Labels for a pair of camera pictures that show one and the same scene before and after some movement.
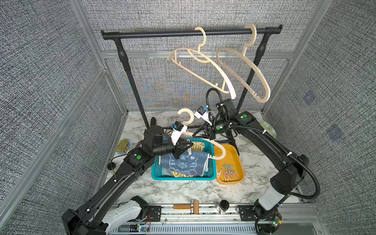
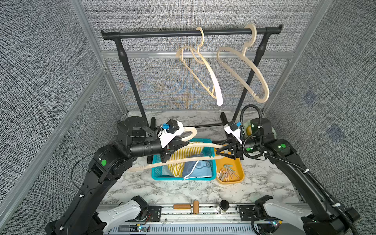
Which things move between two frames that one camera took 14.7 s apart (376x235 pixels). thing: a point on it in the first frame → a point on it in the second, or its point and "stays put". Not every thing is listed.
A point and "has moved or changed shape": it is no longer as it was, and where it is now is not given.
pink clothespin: [231, 173] stays put
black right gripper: [208, 130] → [237, 151]
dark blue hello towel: [193, 163] has moved or changed shape
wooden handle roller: [194, 206] stays put
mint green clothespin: [228, 166] stays put
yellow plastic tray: [229, 170] stays put
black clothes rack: [264, 30] stays put
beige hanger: [229, 88] has moved or changed shape
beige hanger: [199, 135] → [187, 143]
